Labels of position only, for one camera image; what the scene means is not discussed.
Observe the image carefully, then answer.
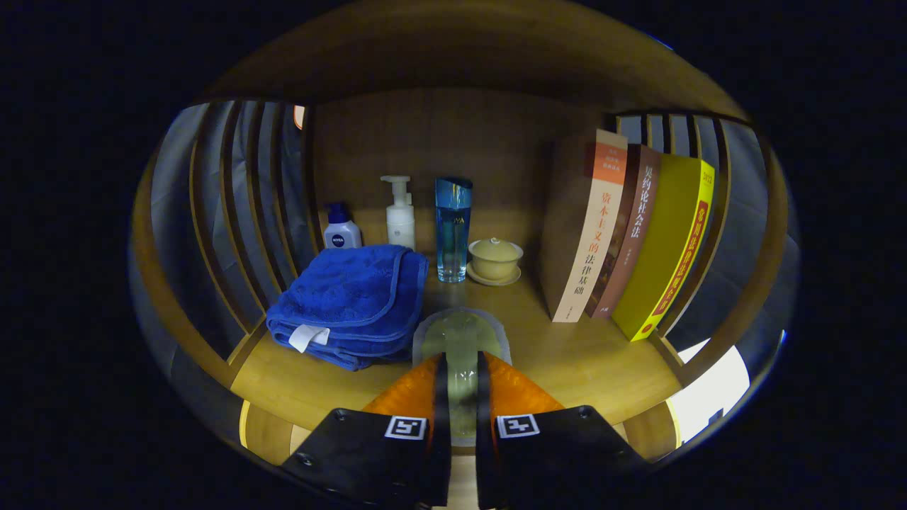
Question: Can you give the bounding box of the white panelled furniture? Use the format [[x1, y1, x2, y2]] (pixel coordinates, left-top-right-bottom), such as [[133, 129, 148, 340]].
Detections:
[[666, 339, 752, 447]]

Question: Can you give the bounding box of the beige orange-topped book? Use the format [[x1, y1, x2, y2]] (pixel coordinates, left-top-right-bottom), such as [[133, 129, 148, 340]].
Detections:
[[539, 128, 629, 324]]

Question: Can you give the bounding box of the folded blue towel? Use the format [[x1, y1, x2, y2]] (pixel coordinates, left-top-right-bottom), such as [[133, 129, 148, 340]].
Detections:
[[266, 244, 430, 372]]

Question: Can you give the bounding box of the clear blue bottle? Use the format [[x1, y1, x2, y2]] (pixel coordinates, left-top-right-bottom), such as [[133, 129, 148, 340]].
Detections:
[[434, 176, 473, 283]]

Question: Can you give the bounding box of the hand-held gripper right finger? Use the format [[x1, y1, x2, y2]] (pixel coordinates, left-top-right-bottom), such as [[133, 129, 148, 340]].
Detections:
[[475, 351, 649, 509]]

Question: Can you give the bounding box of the wooden countertop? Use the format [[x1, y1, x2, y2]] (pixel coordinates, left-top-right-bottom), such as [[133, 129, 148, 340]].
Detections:
[[230, 208, 682, 461]]

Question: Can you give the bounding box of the white pump bottle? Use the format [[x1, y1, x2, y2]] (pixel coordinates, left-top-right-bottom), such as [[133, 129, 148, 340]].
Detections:
[[381, 175, 417, 250]]

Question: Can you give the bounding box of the brown wooden cabinet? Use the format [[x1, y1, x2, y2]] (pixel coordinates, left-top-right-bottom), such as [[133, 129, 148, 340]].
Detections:
[[130, 0, 791, 468]]

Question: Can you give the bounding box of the brown book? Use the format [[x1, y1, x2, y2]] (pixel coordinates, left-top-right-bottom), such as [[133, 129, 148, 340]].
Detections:
[[585, 144, 663, 319]]

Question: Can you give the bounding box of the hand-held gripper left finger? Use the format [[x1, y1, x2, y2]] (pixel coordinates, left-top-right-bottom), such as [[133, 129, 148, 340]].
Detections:
[[280, 352, 452, 509]]

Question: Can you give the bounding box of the yellow book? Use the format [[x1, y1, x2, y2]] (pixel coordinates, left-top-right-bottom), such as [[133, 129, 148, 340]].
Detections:
[[611, 154, 716, 343]]

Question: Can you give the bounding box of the small white blue-capped bottle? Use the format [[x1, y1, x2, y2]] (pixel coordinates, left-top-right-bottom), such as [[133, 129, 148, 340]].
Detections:
[[323, 202, 364, 250]]

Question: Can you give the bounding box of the white sponge with pale handle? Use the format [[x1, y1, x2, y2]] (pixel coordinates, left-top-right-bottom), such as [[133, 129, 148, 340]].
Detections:
[[412, 307, 512, 448]]

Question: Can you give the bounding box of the beige lidded teacup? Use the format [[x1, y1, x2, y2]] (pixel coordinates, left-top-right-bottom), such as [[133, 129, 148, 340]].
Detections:
[[466, 237, 524, 287]]

